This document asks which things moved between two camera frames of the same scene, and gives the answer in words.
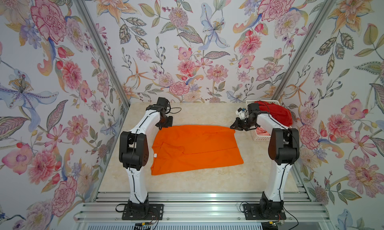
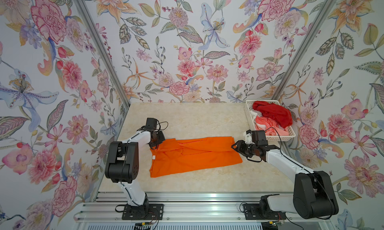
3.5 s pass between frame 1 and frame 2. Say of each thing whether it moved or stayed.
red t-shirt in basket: stayed
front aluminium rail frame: stayed
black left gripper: moved
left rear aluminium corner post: stayed
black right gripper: moved
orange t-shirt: moved
